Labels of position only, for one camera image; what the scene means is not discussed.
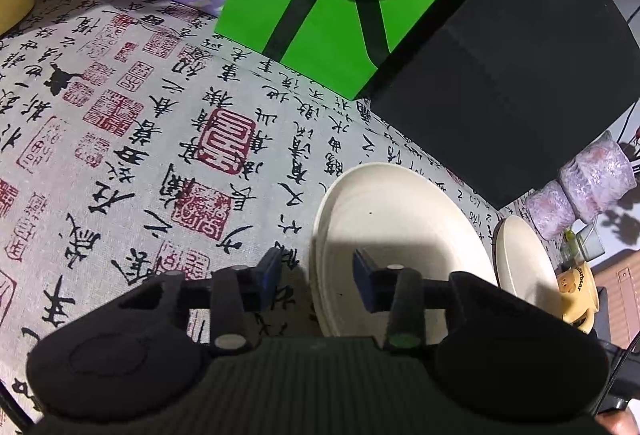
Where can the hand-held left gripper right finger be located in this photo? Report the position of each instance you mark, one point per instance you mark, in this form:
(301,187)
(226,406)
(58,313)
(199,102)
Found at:
(362,275)

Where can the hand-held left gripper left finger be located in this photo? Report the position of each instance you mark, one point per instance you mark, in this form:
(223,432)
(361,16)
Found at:
(267,275)

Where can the beige ribbed case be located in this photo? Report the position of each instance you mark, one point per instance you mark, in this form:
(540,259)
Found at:
(625,285)

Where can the yellow mug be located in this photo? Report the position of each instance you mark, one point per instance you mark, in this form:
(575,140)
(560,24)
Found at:
(575,295)

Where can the clear drinking glass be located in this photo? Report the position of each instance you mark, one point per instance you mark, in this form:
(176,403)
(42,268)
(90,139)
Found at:
(587,245)

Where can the purple textured vase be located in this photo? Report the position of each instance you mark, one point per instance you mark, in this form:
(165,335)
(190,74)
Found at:
(590,175)

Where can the dark grey paper bag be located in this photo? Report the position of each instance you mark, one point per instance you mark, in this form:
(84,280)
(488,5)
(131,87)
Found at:
(500,90)

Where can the green paper bag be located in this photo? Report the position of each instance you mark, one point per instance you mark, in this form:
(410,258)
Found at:
(310,15)

